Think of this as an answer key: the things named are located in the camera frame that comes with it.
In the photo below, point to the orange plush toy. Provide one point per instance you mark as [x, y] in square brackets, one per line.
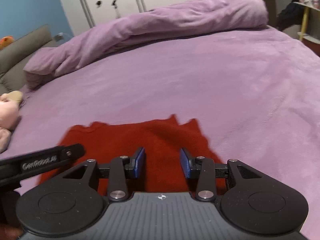
[5, 41]

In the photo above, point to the black clothing on chair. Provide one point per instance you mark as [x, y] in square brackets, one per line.
[291, 15]

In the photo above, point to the pink plush toy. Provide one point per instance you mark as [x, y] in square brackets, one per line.
[9, 115]

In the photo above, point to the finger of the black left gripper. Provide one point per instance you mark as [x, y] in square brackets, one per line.
[16, 169]

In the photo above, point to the red knitted sweater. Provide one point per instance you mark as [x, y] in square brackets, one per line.
[161, 139]

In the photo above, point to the yellow metal side table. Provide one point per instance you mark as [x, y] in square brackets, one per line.
[304, 26]

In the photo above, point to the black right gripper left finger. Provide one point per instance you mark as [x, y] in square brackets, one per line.
[77, 198]

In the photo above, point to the purple rolled duvet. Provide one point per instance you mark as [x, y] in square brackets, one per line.
[189, 18]

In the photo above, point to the purple bed sheet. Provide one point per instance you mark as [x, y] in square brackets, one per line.
[254, 93]

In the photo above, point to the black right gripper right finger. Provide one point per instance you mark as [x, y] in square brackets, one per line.
[245, 197]

